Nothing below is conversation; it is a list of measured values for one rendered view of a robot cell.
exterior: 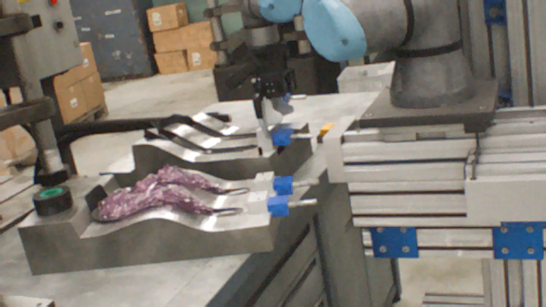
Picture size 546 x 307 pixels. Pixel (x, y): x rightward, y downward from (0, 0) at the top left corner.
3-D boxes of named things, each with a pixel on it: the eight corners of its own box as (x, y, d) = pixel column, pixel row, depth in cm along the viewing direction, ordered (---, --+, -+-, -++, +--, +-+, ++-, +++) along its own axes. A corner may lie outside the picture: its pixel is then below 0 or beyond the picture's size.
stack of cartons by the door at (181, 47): (229, 62, 840) (217, -3, 815) (219, 68, 810) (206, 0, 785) (170, 69, 869) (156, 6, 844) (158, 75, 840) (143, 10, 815)
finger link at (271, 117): (281, 139, 149) (279, 98, 148) (258, 140, 151) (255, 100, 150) (287, 138, 152) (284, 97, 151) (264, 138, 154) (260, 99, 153)
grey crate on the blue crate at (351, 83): (430, 78, 485) (427, 58, 480) (425, 92, 448) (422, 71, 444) (349, 85, 506) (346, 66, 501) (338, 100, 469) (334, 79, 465)
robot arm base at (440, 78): (479, 83, 122) (474, 30, 119) (471, 105, 109) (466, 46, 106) (398, 89, 128) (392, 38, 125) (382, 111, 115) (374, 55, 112)
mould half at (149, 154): (313, 153, 175) (304, 105, 171) (275, 193, 153) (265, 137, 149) (156, 159, 197) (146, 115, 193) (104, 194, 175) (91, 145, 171)
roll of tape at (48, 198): (80, 199, 139) (76, 183, 138) (63, 214, 131) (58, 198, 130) (48, 201, 141) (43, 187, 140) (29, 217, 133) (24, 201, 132)
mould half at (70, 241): (285, 198, 149) (276, 152, 146) (273, 251, 125) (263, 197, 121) (78, 223, 157) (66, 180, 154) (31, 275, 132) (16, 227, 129)
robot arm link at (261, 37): (237, 31, 146) (252, 24, 153) (241, 51, 147) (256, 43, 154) (268, 27, 143) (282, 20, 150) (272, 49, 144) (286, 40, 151)
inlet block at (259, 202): (319, 209, 133) (315, 184, 131) (318, 219, 128) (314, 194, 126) (255, 217, 135) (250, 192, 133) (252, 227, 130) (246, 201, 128)
